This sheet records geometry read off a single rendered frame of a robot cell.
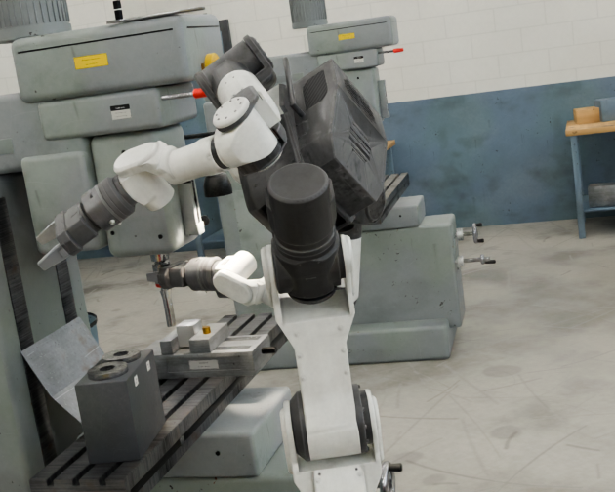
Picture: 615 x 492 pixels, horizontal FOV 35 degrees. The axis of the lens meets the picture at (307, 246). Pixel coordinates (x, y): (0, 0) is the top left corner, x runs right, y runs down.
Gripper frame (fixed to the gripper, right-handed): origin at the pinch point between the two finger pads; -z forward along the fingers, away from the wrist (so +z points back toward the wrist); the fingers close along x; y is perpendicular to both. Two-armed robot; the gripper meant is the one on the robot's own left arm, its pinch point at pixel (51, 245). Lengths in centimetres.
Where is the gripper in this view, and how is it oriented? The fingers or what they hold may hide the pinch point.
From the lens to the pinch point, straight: 204.4
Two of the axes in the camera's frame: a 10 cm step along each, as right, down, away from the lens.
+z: 8.1, -5.8, -0.8
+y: -5.2, -6.6, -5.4
